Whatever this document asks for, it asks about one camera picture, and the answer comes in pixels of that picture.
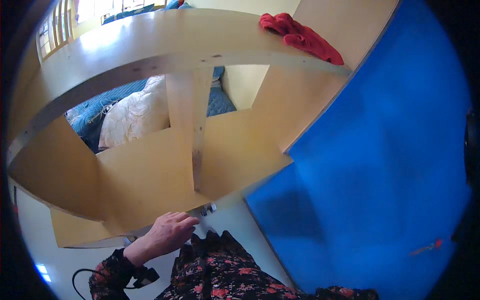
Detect person's left hand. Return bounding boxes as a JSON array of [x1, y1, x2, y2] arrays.
[[148, 212, 200, 259]]

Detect person's legs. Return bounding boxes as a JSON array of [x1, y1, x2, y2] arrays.
[[155, 230, 379, 300]]

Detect black wrist band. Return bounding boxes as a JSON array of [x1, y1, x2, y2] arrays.
[[133, 266, 160, 289]]

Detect white quilted blanket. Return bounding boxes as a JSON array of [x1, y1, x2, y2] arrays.
[[98, 75, 171, 149]]

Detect blue quilted bedspread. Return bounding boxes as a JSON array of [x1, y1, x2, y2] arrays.
[[65, 67, 238, 154]]

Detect large blue mattress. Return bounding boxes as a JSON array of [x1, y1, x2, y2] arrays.
[[244, 0, 472, 300]]

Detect red cloth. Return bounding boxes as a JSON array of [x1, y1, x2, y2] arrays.
[[259, 13, 345, 66]]

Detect wooden framed window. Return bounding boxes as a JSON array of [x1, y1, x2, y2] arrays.
[[37, 0, 167, 61]]

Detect small red thread scrap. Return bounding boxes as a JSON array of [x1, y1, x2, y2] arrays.
[[409, 239, 444, 257]]

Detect light wooden bed frame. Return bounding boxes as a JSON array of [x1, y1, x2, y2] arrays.
[[7, 8, 400, 249]]

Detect black cable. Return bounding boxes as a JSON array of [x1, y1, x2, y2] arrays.
[[72, 268, 136, 300]]

